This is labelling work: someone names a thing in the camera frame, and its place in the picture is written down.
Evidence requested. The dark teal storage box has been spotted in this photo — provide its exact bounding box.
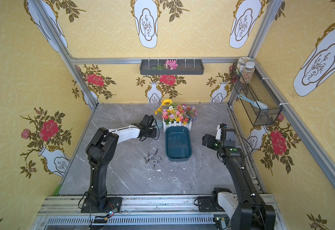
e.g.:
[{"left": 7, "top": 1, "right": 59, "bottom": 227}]
[{"left": 165, "top": 126, "right": 192, "bottom": 162}]

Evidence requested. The clear jar white lid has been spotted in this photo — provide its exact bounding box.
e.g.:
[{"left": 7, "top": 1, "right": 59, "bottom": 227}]
[{"left": 236, "top": 57, "right": 253, "bottom": 74}]

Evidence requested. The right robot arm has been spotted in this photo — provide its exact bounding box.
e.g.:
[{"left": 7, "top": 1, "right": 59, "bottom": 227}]
[{"left": 202, "top": 123, "right": 276, "bottom": 230}]

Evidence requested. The clear jar beige lid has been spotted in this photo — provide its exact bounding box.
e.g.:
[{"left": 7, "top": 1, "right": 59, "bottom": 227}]
[{"left": 240, "top": 61, "right": 255, "bottom": 83}]

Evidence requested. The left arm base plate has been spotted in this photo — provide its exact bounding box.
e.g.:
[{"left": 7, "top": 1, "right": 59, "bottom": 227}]
[{"left": 81, "top": 197, "right": 122, "bottom": 213}]

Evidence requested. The dark grey wall shelf tray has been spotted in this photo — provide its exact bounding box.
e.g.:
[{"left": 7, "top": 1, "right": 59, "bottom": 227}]
[{"left": 140, "top": 58, "right": 204, "bottom": 75}]

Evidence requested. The black wire mesh basket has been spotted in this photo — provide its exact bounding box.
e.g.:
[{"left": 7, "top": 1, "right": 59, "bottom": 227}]
[{"left": 228, "top": 63, "right": 283, "bottom": 126}]

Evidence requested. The white picket flower planter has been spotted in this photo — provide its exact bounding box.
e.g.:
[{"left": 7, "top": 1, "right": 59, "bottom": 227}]
[{"left": 154, "top": 99, "right": 198, "bottom": 131}]

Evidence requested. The aluminium front rail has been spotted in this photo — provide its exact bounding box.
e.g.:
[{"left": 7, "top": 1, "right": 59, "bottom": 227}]
[{"left": 31, "top": 194, "right": 229, "bottom": 230}]

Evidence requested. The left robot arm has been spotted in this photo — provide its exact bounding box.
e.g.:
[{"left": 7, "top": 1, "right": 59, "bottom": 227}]
[{"left": 80, "top": 115, "right": 158, "bottom": 214}]

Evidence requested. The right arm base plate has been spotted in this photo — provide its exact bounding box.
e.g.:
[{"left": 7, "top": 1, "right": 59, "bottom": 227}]
[{"left": 194, "top": 196, "right": 224, "bottom": 212}]

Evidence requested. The pink flower on shelf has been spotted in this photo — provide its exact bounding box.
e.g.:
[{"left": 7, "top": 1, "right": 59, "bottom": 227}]
[{"left": 164, "top": 59, "right": 179, "bottom": 70}]

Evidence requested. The light blue brush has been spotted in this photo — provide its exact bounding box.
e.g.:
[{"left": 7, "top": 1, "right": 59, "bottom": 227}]
[{"left": 237, "top": 94, "right": 268, "bottom": 110}]

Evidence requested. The aluminium corner frame post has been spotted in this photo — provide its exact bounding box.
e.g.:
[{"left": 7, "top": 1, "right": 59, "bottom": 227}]
[{"left": 24, "top": 1, "right": 99, "bottom": 110}]

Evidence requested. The light blue plastic scoop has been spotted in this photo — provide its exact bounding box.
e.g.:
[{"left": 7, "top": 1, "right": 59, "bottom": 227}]
[{"left": 156, "top": 120, "right": 163, "bottom": 129}]

